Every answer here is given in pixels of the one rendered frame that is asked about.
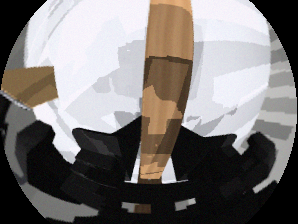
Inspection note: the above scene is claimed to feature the brown wooden post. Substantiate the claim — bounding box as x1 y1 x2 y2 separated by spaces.
133 167 162 214

